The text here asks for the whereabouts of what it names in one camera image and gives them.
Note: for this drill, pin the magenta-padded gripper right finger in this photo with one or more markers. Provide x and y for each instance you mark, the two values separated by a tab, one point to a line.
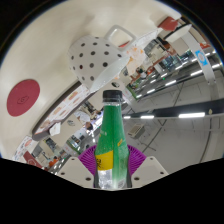
146	171

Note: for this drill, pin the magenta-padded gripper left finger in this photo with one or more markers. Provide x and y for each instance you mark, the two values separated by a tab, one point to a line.
75	170

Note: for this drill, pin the green bottle with black cap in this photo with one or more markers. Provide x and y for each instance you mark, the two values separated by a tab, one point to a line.
111	140

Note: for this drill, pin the square ceiling air vent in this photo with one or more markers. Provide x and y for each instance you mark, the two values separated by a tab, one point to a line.
136	130

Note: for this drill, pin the food photo menu signboard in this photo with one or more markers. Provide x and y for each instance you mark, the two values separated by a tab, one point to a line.
63	108

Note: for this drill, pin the flat round red coaster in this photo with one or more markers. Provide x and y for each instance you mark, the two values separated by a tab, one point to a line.
22	97

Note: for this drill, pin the white mug with dark dots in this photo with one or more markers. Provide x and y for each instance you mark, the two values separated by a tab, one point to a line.
95	60

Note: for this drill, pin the blue and white hanging sign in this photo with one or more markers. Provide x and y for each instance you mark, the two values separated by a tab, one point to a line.
201	58

